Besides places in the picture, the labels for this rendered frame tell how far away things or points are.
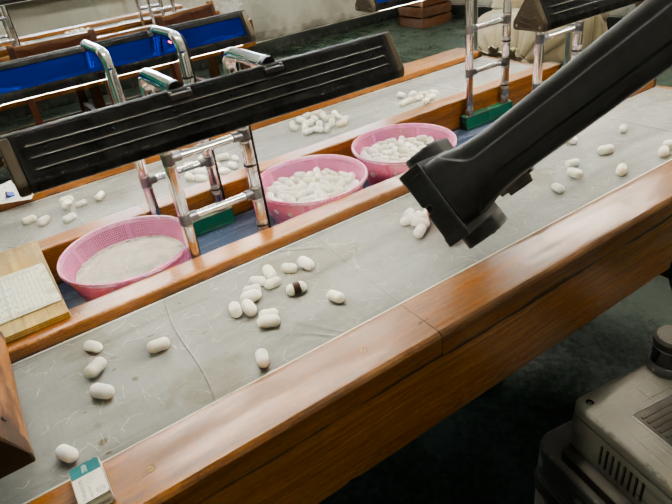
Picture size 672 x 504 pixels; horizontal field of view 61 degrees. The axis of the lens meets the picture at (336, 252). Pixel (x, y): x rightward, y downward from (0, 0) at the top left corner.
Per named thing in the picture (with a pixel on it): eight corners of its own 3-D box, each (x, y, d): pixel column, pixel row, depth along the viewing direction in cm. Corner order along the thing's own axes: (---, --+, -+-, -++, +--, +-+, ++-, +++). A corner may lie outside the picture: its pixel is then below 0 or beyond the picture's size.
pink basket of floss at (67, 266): (223, 253, 127) (213, 215, 122) (165, 330, 106) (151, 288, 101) (119, 249, 134) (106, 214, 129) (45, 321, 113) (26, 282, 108)
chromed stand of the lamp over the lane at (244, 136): (324, 292, 110) (287, 54, 87) (230, 338, 101) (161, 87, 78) (277, 254, 124) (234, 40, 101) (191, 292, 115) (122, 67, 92)
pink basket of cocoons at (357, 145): (479, 173, 146) (479, 138, 141) (398, 209, 135) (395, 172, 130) (411, 148, 166) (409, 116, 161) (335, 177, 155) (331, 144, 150)
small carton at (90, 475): (116, 500, 65) (110, 489, 64) (85, 518, 63) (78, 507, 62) (102, 465, 69) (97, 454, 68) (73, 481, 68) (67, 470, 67)
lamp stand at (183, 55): (236, 221, 140) (190, 29, 116) (157, 252, 131) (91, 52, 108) (206, 197, 154) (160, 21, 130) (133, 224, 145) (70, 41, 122)
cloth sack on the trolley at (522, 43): (614, 54, 382) (622, -7, 362) (543, 83, 349) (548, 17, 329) (543, 45, 422) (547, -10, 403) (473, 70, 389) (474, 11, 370)
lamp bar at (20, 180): (406, 77, 98) (403, 32, 94) (20, 200, 71) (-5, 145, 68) (377, 70, 104) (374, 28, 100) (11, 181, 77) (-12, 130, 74)
